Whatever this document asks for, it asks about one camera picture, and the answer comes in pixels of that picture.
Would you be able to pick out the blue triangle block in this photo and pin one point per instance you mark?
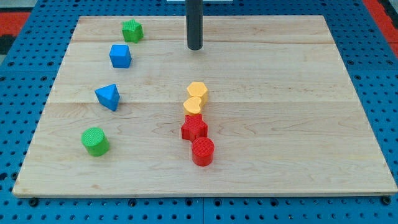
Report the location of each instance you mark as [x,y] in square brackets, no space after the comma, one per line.
[108,96]

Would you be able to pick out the wooden board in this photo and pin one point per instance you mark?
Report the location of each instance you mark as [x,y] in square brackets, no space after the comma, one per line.
[282,113]

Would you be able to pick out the green cylinder block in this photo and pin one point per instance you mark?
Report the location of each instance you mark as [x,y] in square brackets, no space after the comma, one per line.
[95,141]

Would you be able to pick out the red cylinder block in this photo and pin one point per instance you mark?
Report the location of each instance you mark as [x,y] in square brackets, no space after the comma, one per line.
[202,151]

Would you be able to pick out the yellow hexagon block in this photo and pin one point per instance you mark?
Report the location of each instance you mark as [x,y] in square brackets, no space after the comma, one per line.
[198,89]

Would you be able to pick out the yellow heart block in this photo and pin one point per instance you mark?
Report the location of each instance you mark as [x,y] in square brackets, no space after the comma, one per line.
[192,105]

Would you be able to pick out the red star block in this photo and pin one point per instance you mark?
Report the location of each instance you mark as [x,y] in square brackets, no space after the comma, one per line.
[194,127]

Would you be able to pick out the green star block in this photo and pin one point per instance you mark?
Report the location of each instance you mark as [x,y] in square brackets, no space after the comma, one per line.
[132,31]

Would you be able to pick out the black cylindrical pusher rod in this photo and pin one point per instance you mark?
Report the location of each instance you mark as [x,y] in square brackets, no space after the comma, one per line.
[194,24]

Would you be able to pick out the blue cube block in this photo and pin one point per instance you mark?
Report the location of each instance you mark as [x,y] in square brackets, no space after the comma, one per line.
[120,56]

